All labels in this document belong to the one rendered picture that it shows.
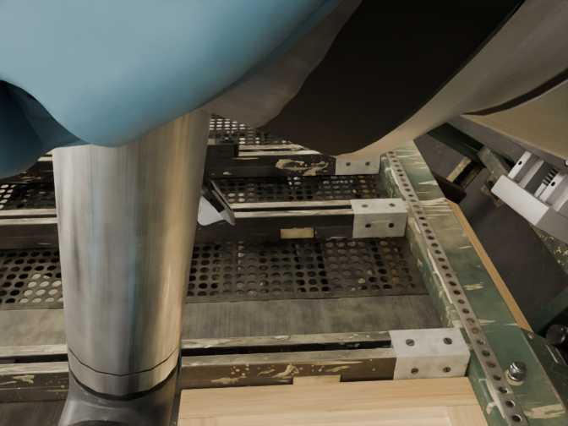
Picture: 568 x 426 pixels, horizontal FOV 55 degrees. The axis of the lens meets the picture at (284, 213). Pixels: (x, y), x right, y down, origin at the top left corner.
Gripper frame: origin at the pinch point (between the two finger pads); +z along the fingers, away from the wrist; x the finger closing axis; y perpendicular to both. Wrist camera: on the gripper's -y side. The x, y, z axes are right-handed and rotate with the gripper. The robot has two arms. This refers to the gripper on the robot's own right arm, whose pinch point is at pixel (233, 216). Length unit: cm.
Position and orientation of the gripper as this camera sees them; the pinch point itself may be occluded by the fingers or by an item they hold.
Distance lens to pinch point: 104.5
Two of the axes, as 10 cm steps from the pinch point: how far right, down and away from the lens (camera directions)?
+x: 1.4, 4.3, -8.9
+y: -8.3, 5.4, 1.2
